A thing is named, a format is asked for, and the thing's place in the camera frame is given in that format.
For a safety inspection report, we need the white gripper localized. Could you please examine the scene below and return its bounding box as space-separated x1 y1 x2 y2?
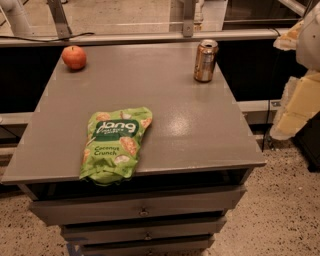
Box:
270 3 320 140

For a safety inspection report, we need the orange soda can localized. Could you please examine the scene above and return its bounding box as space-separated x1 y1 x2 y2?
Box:
194 39 219 82

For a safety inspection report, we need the green rice chip bag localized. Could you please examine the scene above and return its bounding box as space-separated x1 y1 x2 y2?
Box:
79 107 153 186

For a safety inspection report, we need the top grey drawer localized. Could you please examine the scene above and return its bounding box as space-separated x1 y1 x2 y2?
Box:
30 185 246 225

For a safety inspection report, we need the grey drawer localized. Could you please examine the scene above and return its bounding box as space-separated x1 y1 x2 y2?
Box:
62 215 226 245
30 185 246 225
81 235 214 256

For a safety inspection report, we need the grey drawer cabinet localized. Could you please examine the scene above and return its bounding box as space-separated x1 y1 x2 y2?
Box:
3 43 264 256

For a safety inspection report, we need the bottom grey drawer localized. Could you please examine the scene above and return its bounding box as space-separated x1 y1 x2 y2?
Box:
81 235 214 256

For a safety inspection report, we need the red apple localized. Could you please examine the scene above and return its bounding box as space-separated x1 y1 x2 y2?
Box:
62 45 87 70

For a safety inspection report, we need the middle grey drawer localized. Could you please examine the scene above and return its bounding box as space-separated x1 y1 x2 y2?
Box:
62 215 226 245

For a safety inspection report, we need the white pipe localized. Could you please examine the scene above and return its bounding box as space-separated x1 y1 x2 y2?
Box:
0 0 32 36

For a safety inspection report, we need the black hanging cable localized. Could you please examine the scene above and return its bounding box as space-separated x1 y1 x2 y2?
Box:
261 99 276 153

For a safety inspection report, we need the grey metal rail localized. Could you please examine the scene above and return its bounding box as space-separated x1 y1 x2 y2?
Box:
0 27 288 48

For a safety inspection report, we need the centre metal bracket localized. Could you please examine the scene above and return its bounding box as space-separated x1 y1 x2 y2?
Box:
182 0 196 37

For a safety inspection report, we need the metal bracket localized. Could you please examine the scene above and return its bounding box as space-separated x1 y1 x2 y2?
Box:
47 0 72 40
182 0 196 37

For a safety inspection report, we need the left metal bracket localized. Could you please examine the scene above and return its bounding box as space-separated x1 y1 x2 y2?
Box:
47 0 72 40

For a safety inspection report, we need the black cable on rail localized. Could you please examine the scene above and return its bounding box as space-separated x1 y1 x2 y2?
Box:
0 31 96 43

